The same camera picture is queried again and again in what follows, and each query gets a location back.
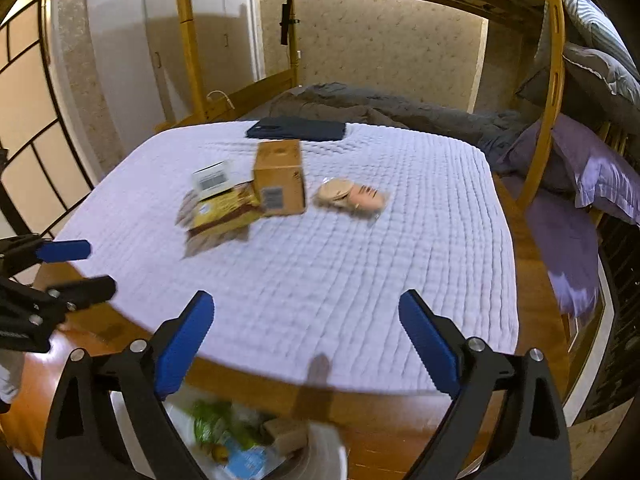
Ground blue white carton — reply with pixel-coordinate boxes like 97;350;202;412
224;437;286;480

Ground yellow biscuit packet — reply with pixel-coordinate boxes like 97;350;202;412
176;181;264;257

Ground white red blue medicine box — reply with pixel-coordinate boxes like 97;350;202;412
192;160;239;202

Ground small gold Loreal box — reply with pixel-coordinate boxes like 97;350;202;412
253;140;307;216

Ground makeup puff sponges packet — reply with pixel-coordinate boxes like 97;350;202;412
314;178;388;219

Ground green white carton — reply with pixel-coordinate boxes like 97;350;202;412
191;400;254;450

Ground large brown cardboard box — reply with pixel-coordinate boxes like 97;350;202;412
264;418;308;455

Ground white trash bin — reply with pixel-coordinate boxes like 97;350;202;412
109;389;350;480

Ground striped black white clothing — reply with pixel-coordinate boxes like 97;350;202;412
0;349;25;414

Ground shoji sliding screen door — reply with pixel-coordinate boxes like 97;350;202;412
1;0;93;238

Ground wooden table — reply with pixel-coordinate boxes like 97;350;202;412
1;178;570;479

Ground white closet doors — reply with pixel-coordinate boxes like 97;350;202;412
87;0;265;152

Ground white quilted mat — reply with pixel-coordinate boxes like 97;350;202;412
60;122;518;393

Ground dark blue smartphone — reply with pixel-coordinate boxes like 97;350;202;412
246;117;346;142

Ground purple pillow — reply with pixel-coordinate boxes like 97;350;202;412
525;115;639;318

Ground grey brown duvet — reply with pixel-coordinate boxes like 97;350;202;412
243;82;528;174

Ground grey striped upper bedding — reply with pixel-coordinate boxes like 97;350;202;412
562;0;639;130

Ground white charging cable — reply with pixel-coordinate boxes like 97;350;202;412
205;89;237;112

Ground black clamp on post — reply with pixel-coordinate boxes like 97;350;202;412
280;0;297;46

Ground wooden bunk bed frame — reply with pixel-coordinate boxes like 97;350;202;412
154;0;566;212

